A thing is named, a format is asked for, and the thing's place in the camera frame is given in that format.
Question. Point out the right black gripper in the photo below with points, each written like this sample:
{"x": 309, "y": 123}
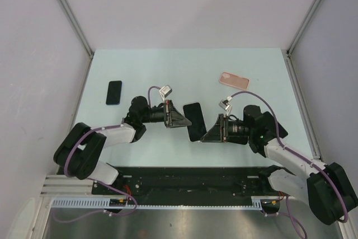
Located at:
{"x": 219, "y": 133}

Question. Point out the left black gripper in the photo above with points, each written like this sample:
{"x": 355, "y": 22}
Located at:
{"x": 174, "y": 119}

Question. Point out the white-edged black smartphone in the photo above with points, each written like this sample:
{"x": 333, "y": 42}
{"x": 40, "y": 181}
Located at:
{"x": 197, "y": 129}

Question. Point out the blue-edged black smartphone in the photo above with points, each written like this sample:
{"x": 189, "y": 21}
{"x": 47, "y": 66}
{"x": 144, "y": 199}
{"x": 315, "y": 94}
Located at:
{"x": 114, "y": 92}

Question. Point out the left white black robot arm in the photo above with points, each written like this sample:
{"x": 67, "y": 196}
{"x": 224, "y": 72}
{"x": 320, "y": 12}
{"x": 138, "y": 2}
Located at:
{"x": 80, "y": 151}

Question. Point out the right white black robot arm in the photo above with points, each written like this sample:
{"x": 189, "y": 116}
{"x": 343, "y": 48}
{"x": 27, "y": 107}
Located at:
{"x": 325, "y": 188}

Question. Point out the pink phone case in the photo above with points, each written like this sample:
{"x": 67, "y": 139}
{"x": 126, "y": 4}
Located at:
{"x": 234, "y": 81}

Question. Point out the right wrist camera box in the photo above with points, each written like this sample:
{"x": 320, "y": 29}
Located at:
{"x": 226, "y": 106}

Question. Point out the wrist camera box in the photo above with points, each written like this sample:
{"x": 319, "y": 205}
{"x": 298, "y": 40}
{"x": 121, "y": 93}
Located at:
{"x": 165, "y": 91}
{"x": 226, "y": 106}

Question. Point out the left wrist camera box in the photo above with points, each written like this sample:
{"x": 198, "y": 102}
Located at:
{"x": 165, "y": 91}

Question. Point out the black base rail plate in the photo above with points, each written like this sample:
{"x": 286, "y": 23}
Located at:
{"x": 194, "y": 186}

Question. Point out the white slotted cable duct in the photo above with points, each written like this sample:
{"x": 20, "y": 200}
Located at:
{"x": 117, "y": 203}

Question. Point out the left aluminium frame post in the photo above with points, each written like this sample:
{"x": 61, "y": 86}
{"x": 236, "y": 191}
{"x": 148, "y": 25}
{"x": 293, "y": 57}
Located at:
{"x": 69, "y": 14}

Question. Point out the aluminium frame post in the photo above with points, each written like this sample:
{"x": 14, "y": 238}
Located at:
{"x": 313, "y": 8}
{"x": 69, "y": 14}

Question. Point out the right aluminium frame post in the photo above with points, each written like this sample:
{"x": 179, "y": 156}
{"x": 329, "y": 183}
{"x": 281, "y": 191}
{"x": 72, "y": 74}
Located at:
{"x": 313, "y": 8}

